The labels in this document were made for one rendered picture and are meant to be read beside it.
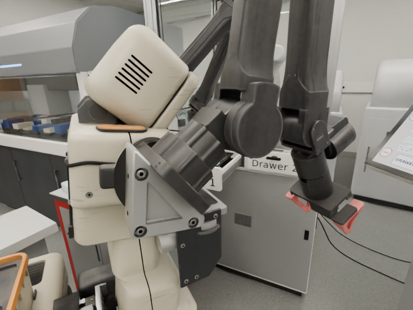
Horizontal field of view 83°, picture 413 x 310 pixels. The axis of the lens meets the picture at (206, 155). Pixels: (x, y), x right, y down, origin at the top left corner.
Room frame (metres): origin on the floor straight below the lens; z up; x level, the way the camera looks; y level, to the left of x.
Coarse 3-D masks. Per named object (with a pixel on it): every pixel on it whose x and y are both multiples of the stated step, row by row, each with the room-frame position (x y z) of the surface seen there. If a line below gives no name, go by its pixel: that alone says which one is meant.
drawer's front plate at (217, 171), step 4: (216, 168) 0.97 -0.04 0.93; (220, 168) 0.97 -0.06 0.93; (212, 172) 0.98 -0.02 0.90; (216, 172) 0.97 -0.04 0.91; (220, 172) 0.96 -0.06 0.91; (216, 176) 0.97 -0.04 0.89; (220, 176) 0.96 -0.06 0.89; (216, 180) 0.97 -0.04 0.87; (220, 180) 0.96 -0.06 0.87; (208, 184) 0.99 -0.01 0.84; (216, 184) 0.97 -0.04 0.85; (220, 184) 0.96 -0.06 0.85; (208, 188) 0.99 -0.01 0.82; (212, 188) 0.98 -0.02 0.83; (216, 188) 0.97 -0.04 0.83; (220, 188) 0.96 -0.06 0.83
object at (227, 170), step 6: (234, 156) 1.30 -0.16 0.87; (240, 156) 1.26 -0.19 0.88; (234, 162) 1.17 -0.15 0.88; (240, 162) 1.25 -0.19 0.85; (222, 168) 1.05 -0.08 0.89; (228, 168) 1.09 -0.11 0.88; (234, 168) 1.16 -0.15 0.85; (222, 174) 1.03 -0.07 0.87; (228, 174) 1.09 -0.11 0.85; (222, 180) 1.02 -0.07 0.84
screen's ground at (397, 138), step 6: (402, 126) 0.89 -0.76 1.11; (408, 126) 0.87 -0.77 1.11; (396, 132) 0.89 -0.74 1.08; (402, 132) 0.87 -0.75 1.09; (408, 132) 0.86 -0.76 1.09; (390, 138) 0.89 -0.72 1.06; (396, 138) 0.87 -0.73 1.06; (402, 138) 0.85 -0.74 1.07; (390, 144) 0.87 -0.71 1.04; (396, 144) 0.85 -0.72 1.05; (378, 156) 0.87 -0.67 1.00; (390, 156) 0.83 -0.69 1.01; (384, 162) 0.83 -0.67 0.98; (390, 162) 0.81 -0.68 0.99; (396, 168) 0.78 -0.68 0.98; (402, 168) 0.77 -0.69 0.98
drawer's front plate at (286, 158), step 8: (272, 152) 1.18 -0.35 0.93; (248, 160) 1.23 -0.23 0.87; (256, 160) 1.21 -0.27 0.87; (264, 160) 1.19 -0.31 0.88; (272, 160) 1.17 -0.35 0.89; (288, 160) 1.13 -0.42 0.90; (248, 168) 1.23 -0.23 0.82; (256, 168) 1.21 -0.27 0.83; (264, 168) 1.19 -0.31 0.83; (272, 168) 1.17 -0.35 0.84; (280, 168) 1.15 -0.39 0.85; (288, 168) 1.13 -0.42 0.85
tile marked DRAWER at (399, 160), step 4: (396, 156) 0.81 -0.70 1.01; (400, 156) 0.80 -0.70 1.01; (404, 156) 0.79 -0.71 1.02; (408, 156) 0.78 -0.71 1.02; (396, 160) 0.80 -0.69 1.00; (400, 160) 0.79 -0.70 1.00; (404, 160) 0.78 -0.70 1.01; (408, 160) 0.77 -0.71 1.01; (412, 160) 0.76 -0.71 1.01; (392, 164) 0.80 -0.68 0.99; (396, 164) 0.79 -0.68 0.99; (400, 164) 0.78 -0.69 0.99; (404, 164) 0.77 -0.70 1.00; (408, 164) 0.76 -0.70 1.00; (412, 164) 0.75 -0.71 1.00; (404, 168) 0.76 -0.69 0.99; (408, 168) 0.75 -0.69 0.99; (412, 168) 0.74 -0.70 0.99
